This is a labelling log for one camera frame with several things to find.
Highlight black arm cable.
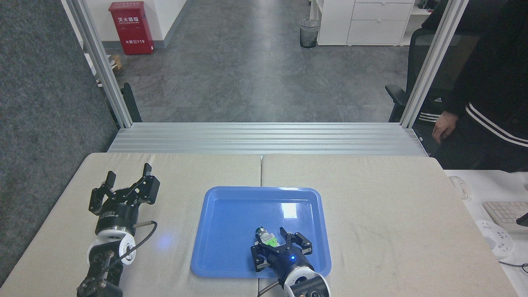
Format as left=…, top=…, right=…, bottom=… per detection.
left=257, top=282, right=286, bottom=297
left=123, top=220, right=158, bottom=264

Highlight blue plastic tray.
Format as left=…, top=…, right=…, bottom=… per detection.
left=191, top=186, right=332, bottom=278

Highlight person's hand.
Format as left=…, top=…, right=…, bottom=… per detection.
left=431, top=111, right=460, bottom=144

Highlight white power strip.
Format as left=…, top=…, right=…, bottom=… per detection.
left=474, top=219, right=515, bottom=259

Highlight white computer mouse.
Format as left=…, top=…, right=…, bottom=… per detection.
left=449, top=176, right=471, bottom=201

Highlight black office chair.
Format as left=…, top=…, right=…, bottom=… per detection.
left=385, top=28, right=471, bottom=124

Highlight white drawer cabinet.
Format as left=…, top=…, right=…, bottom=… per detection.
left=309, top=0, right=415, bottom=46

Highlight black frame foot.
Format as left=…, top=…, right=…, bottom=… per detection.
left=106, top=82, right=143, bottom=124

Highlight silver aluminium rail platform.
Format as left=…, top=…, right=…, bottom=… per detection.
left=108, top=122, right=428, bottom=156

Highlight dark mesh waste bin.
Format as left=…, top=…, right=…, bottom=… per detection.
left=299, top=19, right=321, bottom=48

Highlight grey felt partition panel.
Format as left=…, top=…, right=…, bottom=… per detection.
left=0, top=0, right=121, bottom=286

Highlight silver aluminium post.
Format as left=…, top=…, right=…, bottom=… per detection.
left=399, top=0, right=469, bottom=129
left=65, top=0, right=133, bottom=129

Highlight thin black cable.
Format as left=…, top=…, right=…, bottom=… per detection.
left=498, top=260, right=528, bottom=274

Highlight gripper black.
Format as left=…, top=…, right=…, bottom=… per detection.
left=250, top=226, right=315, bottom=283
left=89, top=162, right=161, bottom=234

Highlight switch part with green tab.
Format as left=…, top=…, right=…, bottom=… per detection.
left=255, top=226, right=279, bottom=248

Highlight red fire extinguisher box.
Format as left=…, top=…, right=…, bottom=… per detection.
left=108, top=1, right=155, bottom=56

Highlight white keyboard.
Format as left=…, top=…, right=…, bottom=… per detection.
left=482, top=201, right=528, bottom=234

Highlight person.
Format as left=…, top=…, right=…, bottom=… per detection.
left=429, top=0, right=528, bottom=173

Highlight black jacket white stripes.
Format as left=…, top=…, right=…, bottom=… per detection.
left=414, top=93, right=451, bottom=153

